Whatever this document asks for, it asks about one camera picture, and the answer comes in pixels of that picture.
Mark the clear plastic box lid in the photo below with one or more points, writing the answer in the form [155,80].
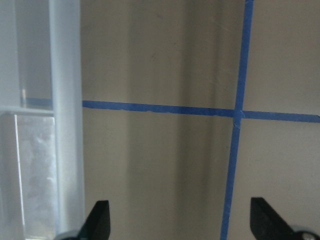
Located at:
[41,150]

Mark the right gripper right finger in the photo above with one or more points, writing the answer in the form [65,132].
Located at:
[266,223]

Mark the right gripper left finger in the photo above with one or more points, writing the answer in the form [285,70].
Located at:
[98,224]

